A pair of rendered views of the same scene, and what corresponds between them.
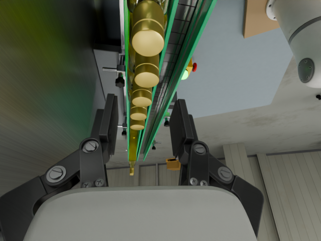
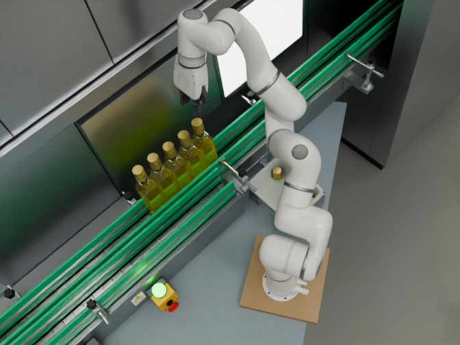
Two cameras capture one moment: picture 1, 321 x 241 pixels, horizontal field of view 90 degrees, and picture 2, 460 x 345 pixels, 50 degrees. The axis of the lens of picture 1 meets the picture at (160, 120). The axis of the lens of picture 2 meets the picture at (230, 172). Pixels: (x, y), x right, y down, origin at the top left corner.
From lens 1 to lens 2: 145 cm
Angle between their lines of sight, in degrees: 88
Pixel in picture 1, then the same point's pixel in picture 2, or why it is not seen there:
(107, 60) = (120, 210)
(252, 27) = (249, 294)
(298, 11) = not seen: hidden behind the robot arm
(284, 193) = not seen: outside the picture
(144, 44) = (196, 121)
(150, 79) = (185, 134)
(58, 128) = (136, 116)
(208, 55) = (196, 313)
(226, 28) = (226, 288)
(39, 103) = (152, 105)
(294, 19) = not seen: hidden behind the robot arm
